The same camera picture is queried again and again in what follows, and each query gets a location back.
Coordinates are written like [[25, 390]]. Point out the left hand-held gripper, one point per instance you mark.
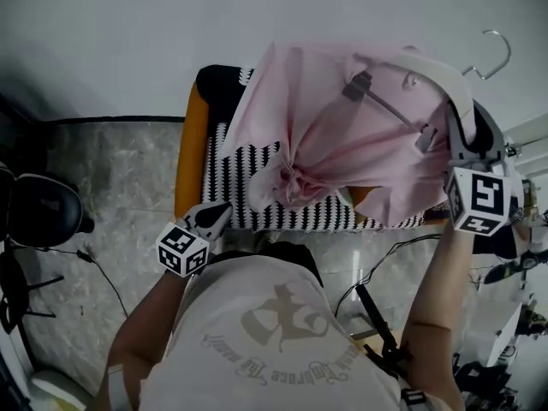
[[182, 251]]

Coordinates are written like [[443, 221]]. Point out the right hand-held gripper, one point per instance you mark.
[[484, 199]]

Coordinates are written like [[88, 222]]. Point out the orange couch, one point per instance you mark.
[[190, 156]]

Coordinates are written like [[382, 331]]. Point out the white clothes hanger with clips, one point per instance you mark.
[[436, 69]]

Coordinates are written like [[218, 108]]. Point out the pink garment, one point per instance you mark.
[[325, 114]]

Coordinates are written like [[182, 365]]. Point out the person's right forearm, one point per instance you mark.
[[441, 281]]

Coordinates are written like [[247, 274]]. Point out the person's left forearm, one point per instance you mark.
[[154, 306]]

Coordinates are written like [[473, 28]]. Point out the person's black shorts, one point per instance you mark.
[[278, 253]]

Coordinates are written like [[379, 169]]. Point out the black white knit blanket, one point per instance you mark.
[[299, 218]]

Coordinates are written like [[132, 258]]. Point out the person's white printed t-shirt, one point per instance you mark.
[[265, 345]]

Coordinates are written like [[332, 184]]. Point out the black office chair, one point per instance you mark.
[[47, 212]]

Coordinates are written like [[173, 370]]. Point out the black metal stand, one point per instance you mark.
[[17, 289]]

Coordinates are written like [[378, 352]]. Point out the black tripod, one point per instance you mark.
[[381, 328]]

